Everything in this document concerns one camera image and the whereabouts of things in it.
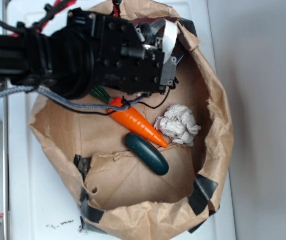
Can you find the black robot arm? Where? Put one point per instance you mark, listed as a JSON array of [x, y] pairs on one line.
[[55, 62]]

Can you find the orange toy carrot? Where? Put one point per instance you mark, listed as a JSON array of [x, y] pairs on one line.
[[131, 118]]

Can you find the dark green toy cucumber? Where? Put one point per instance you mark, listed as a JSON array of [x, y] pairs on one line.
[[147, 153]]

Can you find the crumpled white paper ball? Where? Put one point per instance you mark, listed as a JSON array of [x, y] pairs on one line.
[[179, 124]]

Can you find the brown paper bag tray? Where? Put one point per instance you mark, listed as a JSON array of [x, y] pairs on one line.
[[126, 187]]

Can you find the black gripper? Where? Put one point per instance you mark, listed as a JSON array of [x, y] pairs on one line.
[[124, 56]]

